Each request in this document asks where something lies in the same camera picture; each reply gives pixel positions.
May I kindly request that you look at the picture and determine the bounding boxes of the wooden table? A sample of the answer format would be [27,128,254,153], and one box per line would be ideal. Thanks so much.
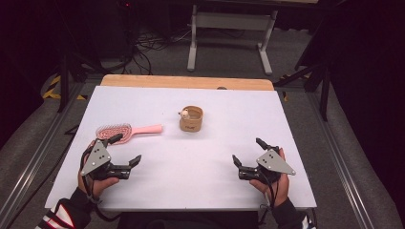
[100,73,275,92]

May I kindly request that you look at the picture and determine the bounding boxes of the brown round holder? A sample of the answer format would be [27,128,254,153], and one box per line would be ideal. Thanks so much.
[179,105,204,133]

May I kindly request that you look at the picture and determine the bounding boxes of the grey metal stand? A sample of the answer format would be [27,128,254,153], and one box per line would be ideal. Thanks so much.
[186,4,279,76]

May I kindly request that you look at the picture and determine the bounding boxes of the person's left hand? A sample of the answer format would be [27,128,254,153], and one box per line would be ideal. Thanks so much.
[77,139,120,199]

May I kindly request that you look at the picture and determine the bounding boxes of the black floor cables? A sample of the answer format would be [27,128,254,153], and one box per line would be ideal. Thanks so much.
[122,28,193,76]

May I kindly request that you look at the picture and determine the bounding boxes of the right hand-held gripper cable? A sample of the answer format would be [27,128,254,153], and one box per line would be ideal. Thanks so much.
[258,177,281,227]

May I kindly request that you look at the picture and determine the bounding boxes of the left hand-held gripper cable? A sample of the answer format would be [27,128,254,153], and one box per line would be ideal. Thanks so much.
[79,146,124,223]

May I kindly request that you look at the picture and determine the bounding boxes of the pink hairbrush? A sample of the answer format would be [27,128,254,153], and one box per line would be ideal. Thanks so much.
[95,123,164,146]

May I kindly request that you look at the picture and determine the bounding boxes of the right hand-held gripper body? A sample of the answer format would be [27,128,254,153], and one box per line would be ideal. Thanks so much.
[238,148,297,185]

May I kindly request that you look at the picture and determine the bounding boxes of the hand-held gripper cable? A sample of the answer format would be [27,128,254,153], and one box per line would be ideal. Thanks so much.
[258,177,281,227]
[79,146,124,223]

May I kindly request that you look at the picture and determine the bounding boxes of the black tripod stand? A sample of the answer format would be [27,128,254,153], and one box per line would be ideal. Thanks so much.
[273,59,332,122]

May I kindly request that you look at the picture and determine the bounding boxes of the yellow black hazard tape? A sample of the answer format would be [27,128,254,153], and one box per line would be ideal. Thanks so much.
[42,74,88,101]

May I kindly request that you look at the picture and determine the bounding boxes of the person's right hand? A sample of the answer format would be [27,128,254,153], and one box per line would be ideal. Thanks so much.
[249,147,291,208]

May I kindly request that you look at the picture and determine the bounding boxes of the white table board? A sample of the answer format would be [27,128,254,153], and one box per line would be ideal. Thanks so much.
[44,85,318,213]

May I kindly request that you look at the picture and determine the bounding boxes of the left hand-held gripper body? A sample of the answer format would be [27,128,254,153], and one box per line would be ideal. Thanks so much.
[79,139,133,181]

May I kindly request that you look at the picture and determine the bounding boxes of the aluminium floor rail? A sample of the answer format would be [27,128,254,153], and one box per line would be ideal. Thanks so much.
[306,91,377,229]
[0,83,94,229]

